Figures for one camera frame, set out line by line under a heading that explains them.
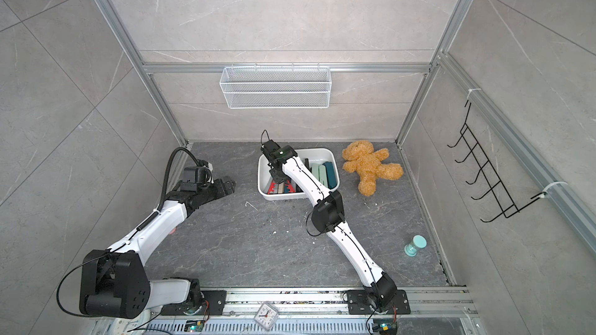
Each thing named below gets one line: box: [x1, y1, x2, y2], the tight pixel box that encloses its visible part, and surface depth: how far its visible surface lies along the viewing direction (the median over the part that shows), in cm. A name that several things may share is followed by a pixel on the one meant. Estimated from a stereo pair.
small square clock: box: [253, 301, 279, 331], surface depth 71 cm
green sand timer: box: [404, 234, 428, 257], surface depth 80 cm
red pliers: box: [266, 179, 296, 195], surface depth 99 cm
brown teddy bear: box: [342, 140, 404, 197], surface depth 103 cm
